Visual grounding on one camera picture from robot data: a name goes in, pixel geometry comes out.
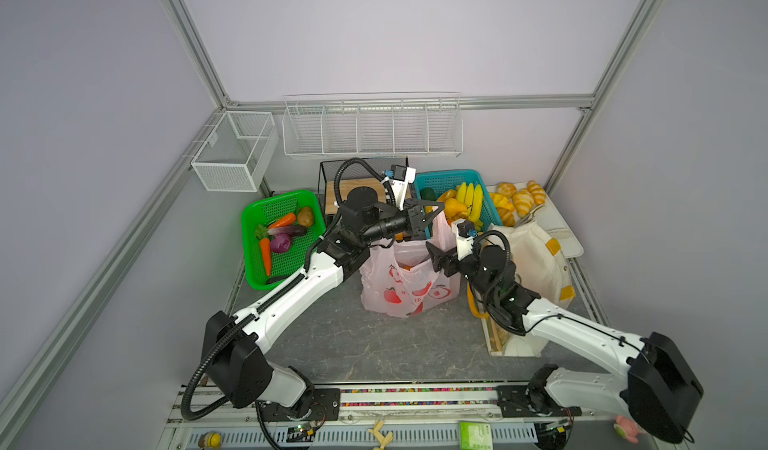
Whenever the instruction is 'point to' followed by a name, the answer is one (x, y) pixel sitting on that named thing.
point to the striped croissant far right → (537, 191)
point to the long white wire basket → (373, 124)
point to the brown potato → (306, 216)
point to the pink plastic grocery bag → (398, 278)
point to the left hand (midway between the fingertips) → (446, 211)
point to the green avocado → (428, 194)
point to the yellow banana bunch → (472, 197)
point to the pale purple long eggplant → (294, 231)
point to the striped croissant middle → (524, 202)
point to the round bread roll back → (506, 188)
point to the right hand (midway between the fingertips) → (442, 239)
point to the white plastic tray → (549, 216)
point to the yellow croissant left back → (502, 201)
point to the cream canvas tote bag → (541, 268)
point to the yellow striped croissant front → (507, 217)
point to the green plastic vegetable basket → (265, 212)
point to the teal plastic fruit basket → (442, 181)
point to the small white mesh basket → (237, 153)
